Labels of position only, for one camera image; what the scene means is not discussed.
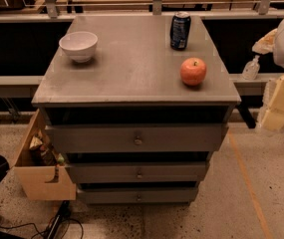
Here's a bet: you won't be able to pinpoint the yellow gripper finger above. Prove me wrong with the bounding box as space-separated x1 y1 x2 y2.
252 29 277 55
257 74 284 131

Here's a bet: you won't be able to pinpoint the red apple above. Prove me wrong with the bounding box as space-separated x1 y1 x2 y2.
179 58 207 86

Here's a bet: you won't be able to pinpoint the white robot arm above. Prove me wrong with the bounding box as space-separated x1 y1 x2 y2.
252 19 284 131

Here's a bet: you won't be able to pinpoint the white ceramic bowl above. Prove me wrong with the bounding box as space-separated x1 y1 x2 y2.
59 31 98 63

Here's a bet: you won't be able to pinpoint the clear sanitizer bottle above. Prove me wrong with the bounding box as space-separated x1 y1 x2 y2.
242 55 260 81

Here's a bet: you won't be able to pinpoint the blue soda can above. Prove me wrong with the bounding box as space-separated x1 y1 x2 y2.
170 11 191 50

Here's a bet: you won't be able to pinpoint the top grey drawer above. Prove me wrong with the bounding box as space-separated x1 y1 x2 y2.
46 123 227 153

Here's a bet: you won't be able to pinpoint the grey drawer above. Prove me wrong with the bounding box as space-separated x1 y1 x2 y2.
77 187 198 204
66 162 208 183
46 123 227 153

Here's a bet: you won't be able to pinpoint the grey drawer cabinet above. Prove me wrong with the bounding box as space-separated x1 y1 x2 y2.
33 16 240 198

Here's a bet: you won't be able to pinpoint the bottom grey drawer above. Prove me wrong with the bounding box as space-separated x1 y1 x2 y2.
77 187 198 204

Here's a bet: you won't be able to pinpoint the middle grey drawer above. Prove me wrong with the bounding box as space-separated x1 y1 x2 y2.
66 162 208 183

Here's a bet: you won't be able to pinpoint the snack bags in box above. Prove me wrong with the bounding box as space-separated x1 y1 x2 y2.
29 129 65 183

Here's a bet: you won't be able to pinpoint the wooden side box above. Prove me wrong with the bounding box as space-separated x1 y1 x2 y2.
13 111 76 200

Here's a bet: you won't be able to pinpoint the black floor cables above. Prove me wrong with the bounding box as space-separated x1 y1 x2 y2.
0 201 85 239

